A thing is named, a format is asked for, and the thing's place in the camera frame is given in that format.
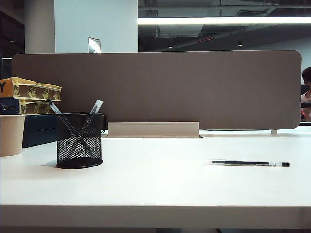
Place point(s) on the long ceiling light strip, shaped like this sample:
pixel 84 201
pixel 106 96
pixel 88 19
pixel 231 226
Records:
pixel 218 20

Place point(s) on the large yellow cartoon print box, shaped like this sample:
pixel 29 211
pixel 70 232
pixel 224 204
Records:
pixel 36 91

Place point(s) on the black mesh pen holder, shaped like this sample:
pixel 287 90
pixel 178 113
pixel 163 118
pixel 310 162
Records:
pixel 79 148

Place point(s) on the black gel pen clear cap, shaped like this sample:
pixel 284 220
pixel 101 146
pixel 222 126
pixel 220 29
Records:
pixel 247 162

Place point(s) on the person in pink shirt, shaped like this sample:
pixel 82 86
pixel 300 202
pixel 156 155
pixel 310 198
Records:
pixel 306 75

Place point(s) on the clear pen black end plug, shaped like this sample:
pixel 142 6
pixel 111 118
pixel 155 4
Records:
pixel 54 106

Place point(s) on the silver wall plate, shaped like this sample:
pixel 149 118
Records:
pixel 94 44

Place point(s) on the clear pen with clear cap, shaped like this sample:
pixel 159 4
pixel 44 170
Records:
pixel 97 106

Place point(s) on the white divider bracket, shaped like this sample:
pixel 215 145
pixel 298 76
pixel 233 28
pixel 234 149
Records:
pixel 274 132

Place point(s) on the blue box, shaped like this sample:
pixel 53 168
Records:
pixel 9 105

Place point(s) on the beige paper cup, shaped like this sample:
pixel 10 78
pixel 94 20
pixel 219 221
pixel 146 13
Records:
pixel 11 136

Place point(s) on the dark navy box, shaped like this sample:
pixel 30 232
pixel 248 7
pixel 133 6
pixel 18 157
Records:
pixel 39 131

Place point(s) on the brown desk divider panel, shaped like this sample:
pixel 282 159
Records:
pixel 170 89

